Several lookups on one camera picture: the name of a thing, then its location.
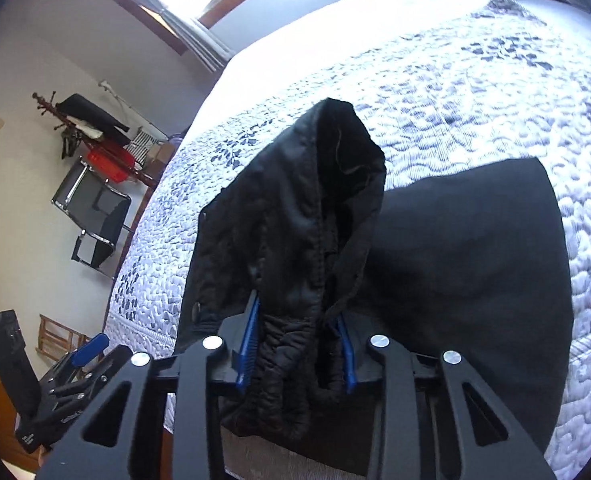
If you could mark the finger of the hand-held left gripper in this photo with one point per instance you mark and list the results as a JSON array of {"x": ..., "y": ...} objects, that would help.
[
  {"x": 107, "y": 362},
  {"x": 90, "y": 350}
]

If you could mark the black chrome folding chair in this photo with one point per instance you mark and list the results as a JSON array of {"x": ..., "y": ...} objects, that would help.
[{"x": 105, "y": 215}]

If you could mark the cardboard box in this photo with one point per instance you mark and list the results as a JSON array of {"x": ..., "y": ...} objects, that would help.
[{"x": 163, "y": 155}]

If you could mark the red hanging cloth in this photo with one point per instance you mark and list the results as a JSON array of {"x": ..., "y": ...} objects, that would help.
[{"x": 107, "y": 162}]

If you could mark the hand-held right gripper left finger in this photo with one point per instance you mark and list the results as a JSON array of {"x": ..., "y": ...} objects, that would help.
[{"x": 248, "y": 345}]

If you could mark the black hanging garment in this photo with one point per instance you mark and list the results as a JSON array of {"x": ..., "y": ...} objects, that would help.
[{"x": 90, "y": 115}]

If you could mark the black pants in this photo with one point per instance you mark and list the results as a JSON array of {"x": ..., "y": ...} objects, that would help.
[{"x": 300, "y": 210}]

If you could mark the quilted white patterned bed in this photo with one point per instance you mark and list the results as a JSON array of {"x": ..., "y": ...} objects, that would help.
[{"x": 475, "y": 85}]

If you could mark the wooden window frame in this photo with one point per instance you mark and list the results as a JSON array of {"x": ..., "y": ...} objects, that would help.
[{"x": 235, "y": 1}]

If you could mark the grey window curtain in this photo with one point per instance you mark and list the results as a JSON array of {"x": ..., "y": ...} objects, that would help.
[{"x": 200, "y": 35}]

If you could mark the wooden coat rack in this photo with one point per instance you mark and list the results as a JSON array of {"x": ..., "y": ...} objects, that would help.
[{"x": 50, "y": 110}]

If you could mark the small wooden rack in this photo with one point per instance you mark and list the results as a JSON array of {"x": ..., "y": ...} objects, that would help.
[{"x": 60, "y": 337}]

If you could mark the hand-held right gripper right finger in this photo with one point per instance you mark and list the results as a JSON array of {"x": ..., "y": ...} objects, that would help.
[{"x": 348, "y": 360}]

